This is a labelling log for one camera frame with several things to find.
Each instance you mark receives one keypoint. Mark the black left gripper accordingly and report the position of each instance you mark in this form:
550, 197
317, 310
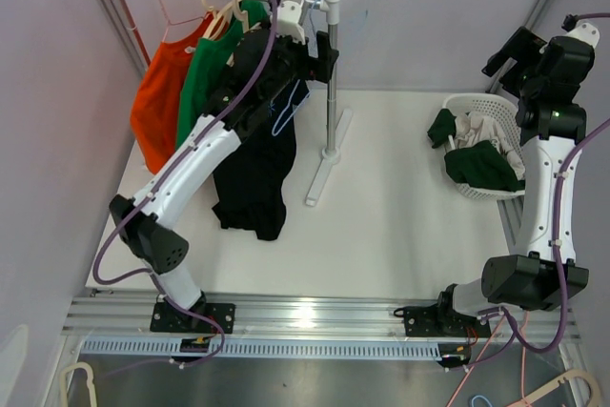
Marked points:
319, 69

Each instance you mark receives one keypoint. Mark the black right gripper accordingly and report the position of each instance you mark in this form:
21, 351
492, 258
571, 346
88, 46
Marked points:
524, 47

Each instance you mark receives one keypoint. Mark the light blue wire hanger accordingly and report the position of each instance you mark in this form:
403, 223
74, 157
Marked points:
288, 112

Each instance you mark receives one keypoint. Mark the green and white t shirt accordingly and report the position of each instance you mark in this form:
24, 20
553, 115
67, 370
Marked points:
482, 156

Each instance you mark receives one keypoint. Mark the black t shirt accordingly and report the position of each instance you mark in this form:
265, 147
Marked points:
249, 182

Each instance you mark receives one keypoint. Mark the beige wooden hanger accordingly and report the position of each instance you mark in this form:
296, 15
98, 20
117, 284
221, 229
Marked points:
238, 6
218, 20

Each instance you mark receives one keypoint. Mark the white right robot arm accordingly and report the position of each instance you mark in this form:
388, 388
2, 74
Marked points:
540, 273

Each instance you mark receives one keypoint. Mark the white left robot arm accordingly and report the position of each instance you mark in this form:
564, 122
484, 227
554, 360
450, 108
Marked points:
266, 65

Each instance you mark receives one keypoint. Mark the bright green t shirt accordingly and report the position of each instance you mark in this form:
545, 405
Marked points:
203, 77

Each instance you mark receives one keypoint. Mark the pink hanger on floor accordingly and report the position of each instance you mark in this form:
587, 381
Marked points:
468, 372

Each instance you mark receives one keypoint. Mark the beige hanger on floor right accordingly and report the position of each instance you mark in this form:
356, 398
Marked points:
564, 379

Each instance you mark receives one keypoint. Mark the blue hanger on floor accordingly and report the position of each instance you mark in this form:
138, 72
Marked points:
480, 401

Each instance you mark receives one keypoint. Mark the white perforated plastic basket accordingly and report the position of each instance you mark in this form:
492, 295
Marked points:
504, 113

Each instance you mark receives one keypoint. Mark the orange tank top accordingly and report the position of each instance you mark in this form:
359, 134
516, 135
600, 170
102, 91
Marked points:
155, 108

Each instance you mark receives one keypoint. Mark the white metal clothes rack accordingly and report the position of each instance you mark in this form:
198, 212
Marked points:
337, 122

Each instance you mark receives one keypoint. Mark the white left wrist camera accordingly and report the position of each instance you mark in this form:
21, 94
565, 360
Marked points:
289, 20

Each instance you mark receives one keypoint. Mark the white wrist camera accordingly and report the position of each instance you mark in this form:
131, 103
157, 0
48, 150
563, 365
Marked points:
289, 20
581, 29

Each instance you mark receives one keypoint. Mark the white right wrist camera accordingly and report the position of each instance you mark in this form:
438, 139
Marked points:
581, 29

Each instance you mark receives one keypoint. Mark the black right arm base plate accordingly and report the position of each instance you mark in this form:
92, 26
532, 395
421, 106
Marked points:
434, 321

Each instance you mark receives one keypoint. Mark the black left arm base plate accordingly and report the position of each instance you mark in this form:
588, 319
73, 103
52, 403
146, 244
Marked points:
166, 319

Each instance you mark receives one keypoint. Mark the white slotted cable duct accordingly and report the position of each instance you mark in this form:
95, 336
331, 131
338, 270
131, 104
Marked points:
394, 349

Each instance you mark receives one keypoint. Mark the aluminium mounting rail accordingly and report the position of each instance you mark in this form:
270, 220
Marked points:
129, 313

